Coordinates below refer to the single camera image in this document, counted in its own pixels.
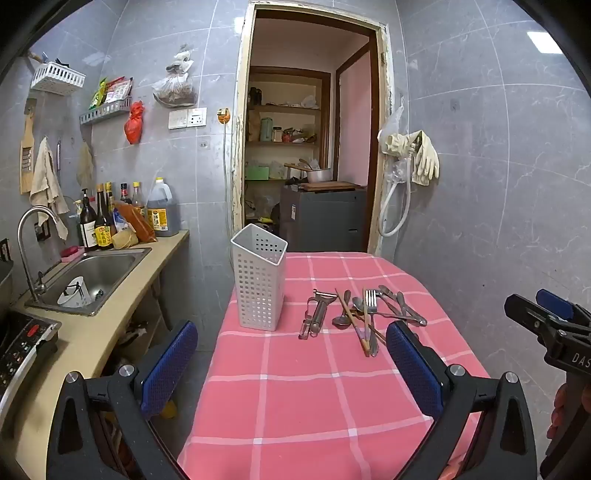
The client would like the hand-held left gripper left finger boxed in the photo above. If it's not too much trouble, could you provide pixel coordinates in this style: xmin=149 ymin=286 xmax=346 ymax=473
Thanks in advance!
xmin=47 ymin=320 xmax=199 ymax=480

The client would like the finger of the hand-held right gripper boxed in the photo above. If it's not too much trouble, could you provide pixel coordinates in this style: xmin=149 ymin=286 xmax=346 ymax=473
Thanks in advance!
xmin=536 ymin=288 xmax=591 ymax=330
xmin=504 ymin=294 xmax=561 ymax=344

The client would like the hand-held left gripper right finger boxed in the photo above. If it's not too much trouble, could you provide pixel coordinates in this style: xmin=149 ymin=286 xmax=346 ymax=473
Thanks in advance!
xmin=385 ymin=320 xmax=539 ymax=480

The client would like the metal fork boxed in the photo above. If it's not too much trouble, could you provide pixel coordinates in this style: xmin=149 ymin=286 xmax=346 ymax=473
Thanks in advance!
xmin=364 ymin=289 xmax=380 ymax=357

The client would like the metal peeler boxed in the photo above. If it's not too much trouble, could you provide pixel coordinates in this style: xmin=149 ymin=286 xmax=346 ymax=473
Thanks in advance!
xmin=308 ymin=289 xmax=339 ymax=335

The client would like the metal loop-handled tool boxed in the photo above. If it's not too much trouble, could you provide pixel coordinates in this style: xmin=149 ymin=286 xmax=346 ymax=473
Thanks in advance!
xmin=298 ymin=298 xmax=320 ymax=341

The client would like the white perforated utensil holder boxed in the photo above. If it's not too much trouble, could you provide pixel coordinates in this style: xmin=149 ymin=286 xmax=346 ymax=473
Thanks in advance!
xmin=230 ymin=223 xmax=288 ymax=332

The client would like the person's right hand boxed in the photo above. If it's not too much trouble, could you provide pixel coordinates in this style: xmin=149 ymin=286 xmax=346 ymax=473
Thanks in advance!
xmin=547 ymin=383 xmax=568 ymax=440

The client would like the steel sink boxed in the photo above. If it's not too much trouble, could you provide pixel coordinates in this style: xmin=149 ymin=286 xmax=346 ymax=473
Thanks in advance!
xmin=24 ymin=247 xmax=153 ymax=317

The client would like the white cup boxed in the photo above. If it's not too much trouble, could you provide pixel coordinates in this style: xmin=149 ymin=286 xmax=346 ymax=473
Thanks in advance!
xmin=57 ymin=276 xmax=93 ymax=309

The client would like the pink checkered tablecloth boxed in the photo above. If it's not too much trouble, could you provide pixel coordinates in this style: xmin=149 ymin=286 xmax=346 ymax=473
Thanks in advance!
xmin=177 ymin=251 xmax=491 ymax=480

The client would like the yellow bag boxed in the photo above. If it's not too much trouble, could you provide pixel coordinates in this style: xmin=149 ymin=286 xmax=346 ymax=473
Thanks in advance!
xmin=111 ymin=228 xmax=140 ymax=250

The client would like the orange snack bag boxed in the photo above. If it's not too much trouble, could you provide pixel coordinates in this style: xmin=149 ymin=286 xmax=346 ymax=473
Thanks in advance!
xmin=113 ymin=200 xmax=156 ymax=243

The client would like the black induction cooker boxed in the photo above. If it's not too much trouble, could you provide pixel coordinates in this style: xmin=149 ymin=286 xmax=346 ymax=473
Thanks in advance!
xmin=0 ymin=308 xmax=64 ymax=409

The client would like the dark yellow-label sauce bottle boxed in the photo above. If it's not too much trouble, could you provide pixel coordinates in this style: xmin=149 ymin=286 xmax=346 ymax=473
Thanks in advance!
xmin=94 ymin=183 xmax=115 ymax=251

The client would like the large cooking oil jug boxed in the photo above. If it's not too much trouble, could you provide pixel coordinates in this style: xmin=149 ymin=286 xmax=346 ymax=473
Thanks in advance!
xmin=146 ymin=177 xmax=181 ymax=238

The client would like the dark pump bottle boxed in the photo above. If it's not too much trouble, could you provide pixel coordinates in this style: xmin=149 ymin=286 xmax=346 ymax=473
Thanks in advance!
xmin=78 ymin=188 xmax=99 ymax=250

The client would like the grey cabinet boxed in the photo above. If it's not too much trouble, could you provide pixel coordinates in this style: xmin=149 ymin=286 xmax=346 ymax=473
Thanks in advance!
xmin=279 ymin=186 xmax=368 ymax=254

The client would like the cream rubber glove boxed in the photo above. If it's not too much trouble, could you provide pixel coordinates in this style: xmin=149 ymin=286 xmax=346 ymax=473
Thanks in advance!
xmin=377 ymin=131 xmax=414 ymax=157
xmin=410 ymin=130 xmax=441 ymax=186

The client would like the steel faucet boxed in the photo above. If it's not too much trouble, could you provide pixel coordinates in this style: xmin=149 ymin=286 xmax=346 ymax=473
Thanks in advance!
xmin=17 ymin=206 xmax=70 ymax=304

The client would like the wooden cutting board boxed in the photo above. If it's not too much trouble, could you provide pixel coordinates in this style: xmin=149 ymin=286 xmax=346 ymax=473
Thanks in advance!
xmin=297 ymin=181 xmax=363 ymax=193

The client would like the aluminium pot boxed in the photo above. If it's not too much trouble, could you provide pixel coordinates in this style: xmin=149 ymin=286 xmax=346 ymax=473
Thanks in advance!
xmin=283 ymin=159 xmax=332 ymax=184

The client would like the beige hanging cloth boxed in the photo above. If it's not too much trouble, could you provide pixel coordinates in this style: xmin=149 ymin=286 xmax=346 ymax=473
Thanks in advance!
xmin=76 ymin=140 xmax=96 ymax=186

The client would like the beige towel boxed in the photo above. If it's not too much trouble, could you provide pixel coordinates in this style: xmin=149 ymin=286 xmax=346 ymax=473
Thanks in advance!
xmin=30 ymin=137 xmax=70 ymax=218

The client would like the thin clear plastic bag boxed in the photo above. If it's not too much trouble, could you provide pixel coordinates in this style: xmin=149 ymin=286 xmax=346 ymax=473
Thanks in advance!
xmin=380 ymin=94 xmax=407 ymax=139

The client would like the red plastic bag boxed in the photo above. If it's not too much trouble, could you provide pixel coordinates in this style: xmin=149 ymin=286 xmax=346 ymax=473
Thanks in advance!
xmin=124 ymin=101 xmax=147 ymax=145

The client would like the wooden grater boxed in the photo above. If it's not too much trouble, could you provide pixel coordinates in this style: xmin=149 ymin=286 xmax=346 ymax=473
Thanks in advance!
xmin=19 ymin=97 xmax=38 ymax=195

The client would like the clear hanging plastic bag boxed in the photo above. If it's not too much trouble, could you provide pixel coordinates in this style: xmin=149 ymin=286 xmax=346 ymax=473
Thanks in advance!
xmin=152 ymin=44 xmax=197 ymax=108

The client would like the green packet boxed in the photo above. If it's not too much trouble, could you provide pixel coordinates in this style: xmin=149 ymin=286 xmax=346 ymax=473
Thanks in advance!
xmin=89 ymin=78 xmax=108 ymax=110

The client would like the red packet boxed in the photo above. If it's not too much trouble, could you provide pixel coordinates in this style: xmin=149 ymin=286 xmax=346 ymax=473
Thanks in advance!
xmin=104 ymin=78 xmax=133 ymax=103

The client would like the wooden shelf unit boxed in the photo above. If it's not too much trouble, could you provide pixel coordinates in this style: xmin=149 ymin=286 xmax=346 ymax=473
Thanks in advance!
xmin=244 ymin=66 xmax=332 ymax=188

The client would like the white hose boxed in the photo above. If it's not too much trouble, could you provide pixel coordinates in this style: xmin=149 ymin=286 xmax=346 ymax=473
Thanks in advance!
xmin=378 ymin=156 xmax=413 ymax=238

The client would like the white cable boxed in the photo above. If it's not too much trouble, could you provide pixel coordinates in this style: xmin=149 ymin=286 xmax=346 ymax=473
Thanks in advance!
xmin=222 ymin=123 xmax=233 ymax=250

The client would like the pale door frame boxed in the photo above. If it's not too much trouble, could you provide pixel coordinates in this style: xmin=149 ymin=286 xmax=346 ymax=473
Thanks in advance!
xmin=230 ymin=0 xmax=394 ymax=256

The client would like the white wall switch panel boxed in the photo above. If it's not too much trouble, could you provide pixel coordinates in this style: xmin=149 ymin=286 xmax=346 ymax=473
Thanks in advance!
xmin=168 ymin=106 xmax=208 ymax=130

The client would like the grey wall shelf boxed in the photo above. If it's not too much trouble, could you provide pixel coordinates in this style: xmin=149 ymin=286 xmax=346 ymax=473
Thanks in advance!
xmin=79 ymin=96 xmax=134 ymax=127

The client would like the white wall basket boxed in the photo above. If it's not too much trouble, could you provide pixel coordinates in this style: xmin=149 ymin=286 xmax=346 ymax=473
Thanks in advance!
xmin=30 ymin=62 xmax=86 ymax=97

